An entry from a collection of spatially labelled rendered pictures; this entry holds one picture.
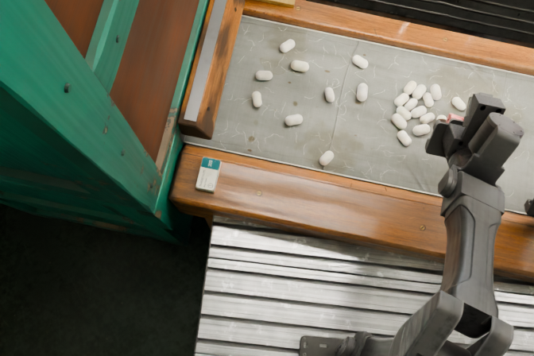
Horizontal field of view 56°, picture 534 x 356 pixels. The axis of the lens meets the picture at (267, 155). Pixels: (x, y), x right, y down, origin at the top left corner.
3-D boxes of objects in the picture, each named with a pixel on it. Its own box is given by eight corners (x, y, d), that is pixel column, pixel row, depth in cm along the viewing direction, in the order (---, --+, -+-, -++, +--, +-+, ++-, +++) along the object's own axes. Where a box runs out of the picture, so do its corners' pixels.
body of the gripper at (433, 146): (436, 117, 87) (443, 139, 81) (493, 129, 87) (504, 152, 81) (423, 147, 91) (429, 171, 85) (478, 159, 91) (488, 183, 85)
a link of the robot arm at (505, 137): (477, 102, 78) (481, 137, 68) (528, 126, 77) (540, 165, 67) (438, 159, 84) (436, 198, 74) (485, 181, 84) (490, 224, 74)
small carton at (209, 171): (214, 193, 94) (214, 191, 92) (195, 189, 94) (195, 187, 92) (221, 162, 96) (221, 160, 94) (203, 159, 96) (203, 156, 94)
